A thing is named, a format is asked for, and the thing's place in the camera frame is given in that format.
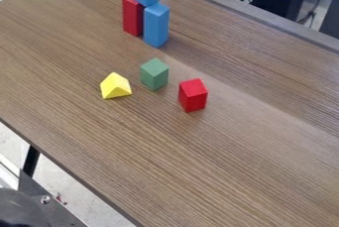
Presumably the green cube block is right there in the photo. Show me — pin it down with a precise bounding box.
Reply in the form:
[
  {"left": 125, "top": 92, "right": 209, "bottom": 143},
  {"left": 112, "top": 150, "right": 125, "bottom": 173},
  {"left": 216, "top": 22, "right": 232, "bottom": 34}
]
[{"left": 139, "top": 57, "right": 171, "bottom": 92}]

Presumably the red rectangular block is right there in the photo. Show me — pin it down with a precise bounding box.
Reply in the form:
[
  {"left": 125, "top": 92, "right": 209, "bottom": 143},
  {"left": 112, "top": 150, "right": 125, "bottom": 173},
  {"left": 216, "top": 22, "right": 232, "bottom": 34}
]
[{"left": 120, "top": 0, "right": 146, "bottom": 38}]

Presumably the yellow triangular block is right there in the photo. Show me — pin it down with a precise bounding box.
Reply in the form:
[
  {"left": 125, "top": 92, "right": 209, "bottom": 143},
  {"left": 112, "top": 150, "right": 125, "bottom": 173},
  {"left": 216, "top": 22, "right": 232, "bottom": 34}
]
[{"left": 99, "top": 71, "right": 134, "bottom": 100}]

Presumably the red cube block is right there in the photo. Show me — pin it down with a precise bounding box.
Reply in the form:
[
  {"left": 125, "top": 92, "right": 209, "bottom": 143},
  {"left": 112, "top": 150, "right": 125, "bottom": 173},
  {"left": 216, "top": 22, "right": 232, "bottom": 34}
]
[{"left": 177, "top": 77, "right": 210, "bottom": 113}]

